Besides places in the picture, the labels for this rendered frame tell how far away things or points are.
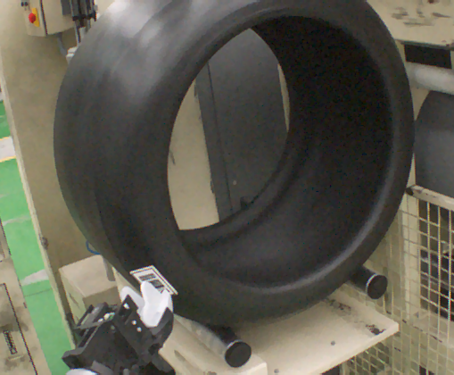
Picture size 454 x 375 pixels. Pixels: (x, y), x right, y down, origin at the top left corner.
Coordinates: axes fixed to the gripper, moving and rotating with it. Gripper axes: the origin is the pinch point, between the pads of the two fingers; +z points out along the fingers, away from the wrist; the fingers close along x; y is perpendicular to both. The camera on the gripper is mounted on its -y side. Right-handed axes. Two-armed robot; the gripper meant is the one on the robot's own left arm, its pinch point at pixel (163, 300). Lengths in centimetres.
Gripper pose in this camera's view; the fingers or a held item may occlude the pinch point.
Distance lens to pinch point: 95.0
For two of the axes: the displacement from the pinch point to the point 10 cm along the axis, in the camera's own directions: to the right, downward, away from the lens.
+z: 3.0, -5.0, 8.1
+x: -8.1, 3.1, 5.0
